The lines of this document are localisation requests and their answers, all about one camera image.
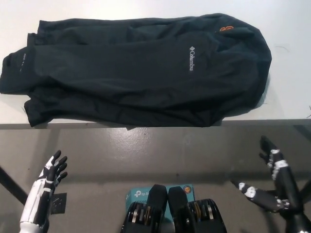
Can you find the black table leg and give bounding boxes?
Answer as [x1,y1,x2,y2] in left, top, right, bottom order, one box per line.
[0,164,28,207]

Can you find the left black robot body block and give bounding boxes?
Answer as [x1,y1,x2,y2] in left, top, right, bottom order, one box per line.
[120,183,169,233]

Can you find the black Columbia jacket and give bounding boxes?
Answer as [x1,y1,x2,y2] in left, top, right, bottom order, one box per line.
[0,12,273,133]

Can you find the right robot hand black silver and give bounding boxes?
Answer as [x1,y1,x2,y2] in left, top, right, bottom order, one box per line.
[230,135,307,219]

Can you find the teal tp-link box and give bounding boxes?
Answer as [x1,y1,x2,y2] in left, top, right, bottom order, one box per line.
[124,183,195,220]

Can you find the black tape floor marker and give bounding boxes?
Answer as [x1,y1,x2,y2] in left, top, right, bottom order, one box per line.
[49,192,68,216]

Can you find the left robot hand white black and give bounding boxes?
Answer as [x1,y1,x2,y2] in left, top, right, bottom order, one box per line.
[36,150,69,195]

